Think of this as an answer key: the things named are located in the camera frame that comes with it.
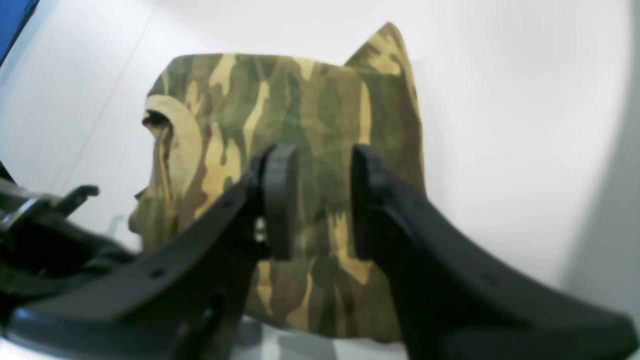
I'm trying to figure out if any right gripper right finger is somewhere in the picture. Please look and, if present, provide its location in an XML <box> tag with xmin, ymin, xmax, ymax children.
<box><xmin>350</xmin><ymin>145</ymin><xmax>639</xmax><ymax>360</ymax></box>

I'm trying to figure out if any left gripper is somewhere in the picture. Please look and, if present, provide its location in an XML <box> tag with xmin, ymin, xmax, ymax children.
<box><xmin>0</xmin><ymin>166</ymin><xmax>136</xmax><ymax>306</ymax></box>

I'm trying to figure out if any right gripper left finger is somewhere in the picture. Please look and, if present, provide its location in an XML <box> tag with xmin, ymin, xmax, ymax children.
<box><xmin>5</xmin><ymin>144</ymin><xmax>298</xmax><ymax>360</ymax></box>

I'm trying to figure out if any camouflage T-shirt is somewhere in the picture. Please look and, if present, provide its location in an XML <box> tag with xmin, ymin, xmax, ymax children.
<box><xmin>128</xmin><ymin>22</ymin><xmax>426</xmax><ymax>343</ymax></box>

